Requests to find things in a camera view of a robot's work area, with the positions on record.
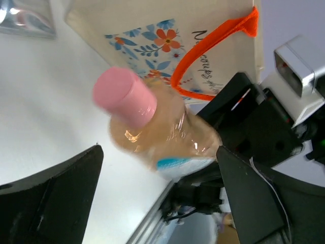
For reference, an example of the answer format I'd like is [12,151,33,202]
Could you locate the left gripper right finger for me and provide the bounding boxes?
[216,146,324,243]

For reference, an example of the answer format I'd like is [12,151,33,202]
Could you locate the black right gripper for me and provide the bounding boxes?
[198,73,303,167]

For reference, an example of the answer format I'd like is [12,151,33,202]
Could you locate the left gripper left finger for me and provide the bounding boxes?
[1,145,104,243]

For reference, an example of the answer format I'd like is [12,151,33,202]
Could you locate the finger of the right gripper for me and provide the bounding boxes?
[160,162,223,223]

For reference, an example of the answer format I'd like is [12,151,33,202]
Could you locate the pink shampoo bottle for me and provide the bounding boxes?
[93,67,222,181]

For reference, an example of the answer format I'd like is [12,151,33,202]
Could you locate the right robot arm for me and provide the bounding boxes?
[160,72,324,222]

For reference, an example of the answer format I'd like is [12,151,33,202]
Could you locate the silver tube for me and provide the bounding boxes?
[1,0,56,38]

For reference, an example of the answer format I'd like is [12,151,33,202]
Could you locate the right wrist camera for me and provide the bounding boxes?
[261,35,324,127]

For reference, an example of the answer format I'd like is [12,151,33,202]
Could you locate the aluminium rail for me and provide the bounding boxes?
[126,181,174,244]

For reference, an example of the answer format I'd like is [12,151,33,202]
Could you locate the canvas bag orange handles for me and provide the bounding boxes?
[66,1,264,103]

